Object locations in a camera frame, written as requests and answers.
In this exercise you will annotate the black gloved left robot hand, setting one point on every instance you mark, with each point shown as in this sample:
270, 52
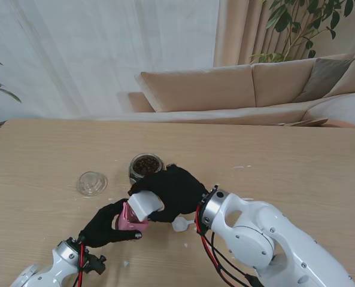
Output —
102, 227

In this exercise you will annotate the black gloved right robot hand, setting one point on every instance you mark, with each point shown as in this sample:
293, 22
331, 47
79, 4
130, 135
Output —
177, 191

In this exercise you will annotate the pink square coffee jar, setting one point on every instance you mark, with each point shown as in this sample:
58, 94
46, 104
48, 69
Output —
129, 221

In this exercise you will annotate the white plastic spoon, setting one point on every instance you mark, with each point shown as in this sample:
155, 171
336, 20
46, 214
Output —
180, 224

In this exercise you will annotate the white square jar lid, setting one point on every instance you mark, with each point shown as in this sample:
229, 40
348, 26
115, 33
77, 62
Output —
142, 204

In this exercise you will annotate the glass jar of coffee beans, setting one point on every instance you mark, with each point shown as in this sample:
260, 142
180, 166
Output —
142, 169

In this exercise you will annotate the clear glass jar lid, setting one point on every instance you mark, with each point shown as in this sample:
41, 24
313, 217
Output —
92, 183

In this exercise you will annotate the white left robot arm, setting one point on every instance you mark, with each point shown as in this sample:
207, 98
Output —
51, 266

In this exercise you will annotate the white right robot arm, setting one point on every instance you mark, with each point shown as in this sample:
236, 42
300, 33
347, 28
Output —
270, 239

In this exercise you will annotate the beige sofa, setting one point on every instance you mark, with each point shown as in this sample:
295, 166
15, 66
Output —
201, 89

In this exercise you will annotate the wooden tray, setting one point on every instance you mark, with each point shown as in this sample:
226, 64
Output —
310, 122

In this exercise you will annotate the white sheer curtain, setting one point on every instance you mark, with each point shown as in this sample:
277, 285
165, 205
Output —
90, 53

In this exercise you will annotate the beige pleated curtain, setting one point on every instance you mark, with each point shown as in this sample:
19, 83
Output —
240, 33

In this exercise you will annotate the white blanket on sofa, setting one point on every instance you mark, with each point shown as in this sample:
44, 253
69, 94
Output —
342, 109

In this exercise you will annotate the grey sofa cushion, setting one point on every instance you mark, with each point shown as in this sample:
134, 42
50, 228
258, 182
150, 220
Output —
324, 77

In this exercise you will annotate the tall leafy green plant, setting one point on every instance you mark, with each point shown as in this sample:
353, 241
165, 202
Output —
285, 18

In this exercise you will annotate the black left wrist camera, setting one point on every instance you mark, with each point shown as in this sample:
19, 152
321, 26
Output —
96, 263

